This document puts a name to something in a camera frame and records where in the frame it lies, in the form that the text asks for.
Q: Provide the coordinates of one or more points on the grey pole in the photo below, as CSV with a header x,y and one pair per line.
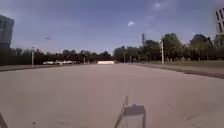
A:
x,y
32,57

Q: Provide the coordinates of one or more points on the white pole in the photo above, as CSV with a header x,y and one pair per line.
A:
x,y
162,51

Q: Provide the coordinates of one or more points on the grey tall building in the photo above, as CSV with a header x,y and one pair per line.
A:
x,y
5,31

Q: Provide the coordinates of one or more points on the white tall building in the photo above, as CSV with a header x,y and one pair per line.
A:
x,y
220,20

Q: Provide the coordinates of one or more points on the low white structure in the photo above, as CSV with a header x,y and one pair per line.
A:
x,y
105,62

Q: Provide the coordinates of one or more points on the row of parked vehicles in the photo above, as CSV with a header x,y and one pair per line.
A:
x,y
58,62

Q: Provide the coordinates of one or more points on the lattice tower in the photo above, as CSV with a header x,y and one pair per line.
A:
x,y
143,39

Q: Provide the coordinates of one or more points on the grass strip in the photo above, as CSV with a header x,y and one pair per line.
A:
x,y
196,63

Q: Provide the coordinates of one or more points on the row of trees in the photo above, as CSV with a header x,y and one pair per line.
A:
x,y
173,48

